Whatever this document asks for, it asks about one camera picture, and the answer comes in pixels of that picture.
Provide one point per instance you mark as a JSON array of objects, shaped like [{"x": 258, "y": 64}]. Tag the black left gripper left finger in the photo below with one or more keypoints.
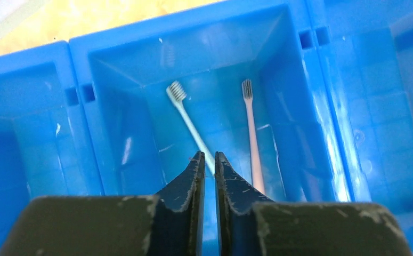
[{"x": 169, "y": 222}]

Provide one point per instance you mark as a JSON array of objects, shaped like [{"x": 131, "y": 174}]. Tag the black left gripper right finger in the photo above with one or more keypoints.
[{"x": 250, "y": 223}]

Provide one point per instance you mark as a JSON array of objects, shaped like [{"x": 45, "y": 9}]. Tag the blue divided storage bin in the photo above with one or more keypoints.
[{"x": 333, "y": 104}]

